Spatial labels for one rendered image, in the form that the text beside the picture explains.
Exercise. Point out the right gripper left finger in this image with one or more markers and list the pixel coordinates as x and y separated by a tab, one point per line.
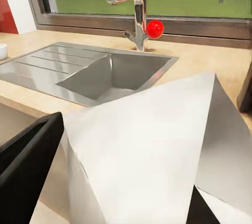
25	161

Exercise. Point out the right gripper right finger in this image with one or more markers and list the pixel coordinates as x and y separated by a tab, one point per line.
199	211

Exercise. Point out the cabinet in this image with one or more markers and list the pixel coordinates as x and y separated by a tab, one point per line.
55	190

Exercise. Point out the fixed window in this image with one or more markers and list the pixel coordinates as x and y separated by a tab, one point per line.
222	23

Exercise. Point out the drop in sink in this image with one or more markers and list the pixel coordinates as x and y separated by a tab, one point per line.
91	76

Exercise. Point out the countertop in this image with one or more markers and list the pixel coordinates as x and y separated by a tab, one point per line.
231	66

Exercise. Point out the paper coffee filter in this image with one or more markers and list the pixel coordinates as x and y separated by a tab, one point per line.
136	159

